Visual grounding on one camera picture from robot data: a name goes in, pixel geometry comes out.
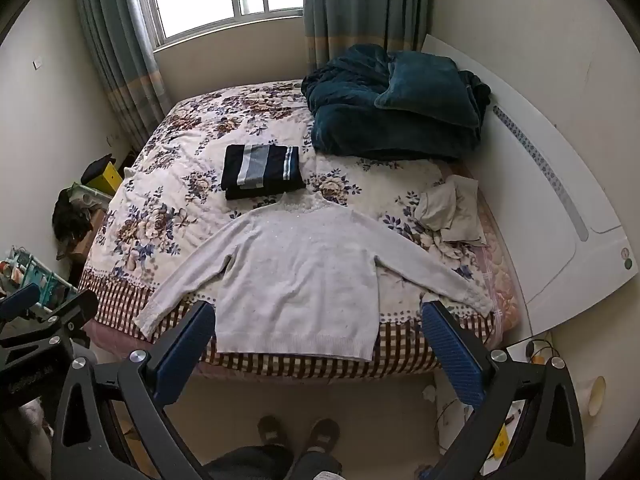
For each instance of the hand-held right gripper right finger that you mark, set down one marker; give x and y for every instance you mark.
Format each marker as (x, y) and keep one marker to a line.
(452, 355)

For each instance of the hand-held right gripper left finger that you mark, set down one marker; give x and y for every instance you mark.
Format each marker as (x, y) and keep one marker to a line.
(184, 352)

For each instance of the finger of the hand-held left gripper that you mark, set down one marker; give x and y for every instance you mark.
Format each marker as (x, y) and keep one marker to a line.
(20, 300)
(67, 310)

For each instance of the white knit sweater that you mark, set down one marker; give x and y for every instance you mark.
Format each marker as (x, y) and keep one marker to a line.
(300, 280)

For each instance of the cardboard box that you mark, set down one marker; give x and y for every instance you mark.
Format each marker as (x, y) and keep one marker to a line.
(85, 240)

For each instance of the dark clothing pile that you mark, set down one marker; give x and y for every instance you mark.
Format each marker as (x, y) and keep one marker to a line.
(70, 222)

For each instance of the person's left shoe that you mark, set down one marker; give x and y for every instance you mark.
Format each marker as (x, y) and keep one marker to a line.
(272, 430)

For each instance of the person's shoe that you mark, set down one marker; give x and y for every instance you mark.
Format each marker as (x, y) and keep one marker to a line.
(272, 430)
(325, 432)

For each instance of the yellow box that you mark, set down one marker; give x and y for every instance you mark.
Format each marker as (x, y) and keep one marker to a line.
(112, 178)

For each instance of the black bag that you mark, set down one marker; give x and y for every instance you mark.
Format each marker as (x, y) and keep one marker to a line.
(96, 170)

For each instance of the crumpled beige cloth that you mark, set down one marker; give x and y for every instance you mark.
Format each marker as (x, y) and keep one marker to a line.
(450, 210)

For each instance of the white cup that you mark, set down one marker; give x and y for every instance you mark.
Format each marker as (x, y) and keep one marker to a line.
(592, 395)

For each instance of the person's right shoe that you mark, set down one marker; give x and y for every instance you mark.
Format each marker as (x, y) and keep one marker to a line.
(325, 432)

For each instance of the person's right leg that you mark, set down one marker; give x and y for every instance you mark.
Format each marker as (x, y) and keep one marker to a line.
(315, 467)

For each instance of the white headboard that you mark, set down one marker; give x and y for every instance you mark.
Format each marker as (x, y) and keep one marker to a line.
(550, 210)

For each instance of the floral bed sheet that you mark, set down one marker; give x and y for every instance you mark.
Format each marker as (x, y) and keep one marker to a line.
(175, 160)

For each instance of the folded dark striped garment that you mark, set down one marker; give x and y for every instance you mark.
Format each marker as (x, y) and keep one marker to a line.
(262, 170)

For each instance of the teal pillow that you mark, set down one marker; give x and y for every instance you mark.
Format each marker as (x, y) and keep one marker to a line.
(350, 120)
(425, 87)

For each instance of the blue-grey curtain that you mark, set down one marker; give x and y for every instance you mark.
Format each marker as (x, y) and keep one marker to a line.
(120, 50)
(360, 5)

